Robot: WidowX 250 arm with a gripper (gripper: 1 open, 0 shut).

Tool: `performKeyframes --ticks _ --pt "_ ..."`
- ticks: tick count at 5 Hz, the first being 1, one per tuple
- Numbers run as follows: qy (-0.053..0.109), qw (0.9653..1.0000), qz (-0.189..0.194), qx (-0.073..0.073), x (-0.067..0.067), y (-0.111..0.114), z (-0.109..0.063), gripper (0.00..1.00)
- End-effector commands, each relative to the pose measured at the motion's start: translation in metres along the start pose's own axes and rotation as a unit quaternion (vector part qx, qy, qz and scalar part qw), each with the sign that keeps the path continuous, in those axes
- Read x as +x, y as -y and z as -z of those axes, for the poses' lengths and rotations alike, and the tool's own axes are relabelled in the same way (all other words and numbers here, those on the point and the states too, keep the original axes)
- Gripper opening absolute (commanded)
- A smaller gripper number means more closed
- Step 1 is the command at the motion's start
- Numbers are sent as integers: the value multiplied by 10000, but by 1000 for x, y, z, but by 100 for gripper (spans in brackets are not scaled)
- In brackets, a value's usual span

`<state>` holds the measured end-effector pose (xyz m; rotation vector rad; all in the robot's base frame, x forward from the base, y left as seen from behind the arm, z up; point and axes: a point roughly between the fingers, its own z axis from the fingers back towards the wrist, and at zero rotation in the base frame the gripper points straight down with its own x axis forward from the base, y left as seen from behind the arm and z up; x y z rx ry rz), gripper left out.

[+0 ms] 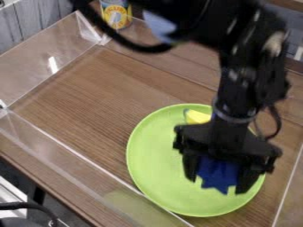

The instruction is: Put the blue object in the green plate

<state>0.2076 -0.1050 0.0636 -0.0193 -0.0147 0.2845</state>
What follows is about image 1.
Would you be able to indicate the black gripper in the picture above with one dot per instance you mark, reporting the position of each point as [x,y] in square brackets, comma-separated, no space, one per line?
[230,143]

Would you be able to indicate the blue star-shaped block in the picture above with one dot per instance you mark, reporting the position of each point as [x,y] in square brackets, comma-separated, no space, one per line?
[219,174]

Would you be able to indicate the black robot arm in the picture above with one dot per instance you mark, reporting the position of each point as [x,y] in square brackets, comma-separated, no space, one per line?
[249,36]

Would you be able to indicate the green plate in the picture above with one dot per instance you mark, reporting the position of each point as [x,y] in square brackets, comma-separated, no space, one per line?
[155,166]

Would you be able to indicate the yellow banana-shaped sponge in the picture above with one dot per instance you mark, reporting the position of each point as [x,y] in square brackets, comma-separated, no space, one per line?
[194,117]

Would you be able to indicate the clear acrylic enclosure wall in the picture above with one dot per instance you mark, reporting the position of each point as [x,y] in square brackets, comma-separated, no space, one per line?
[78,91]

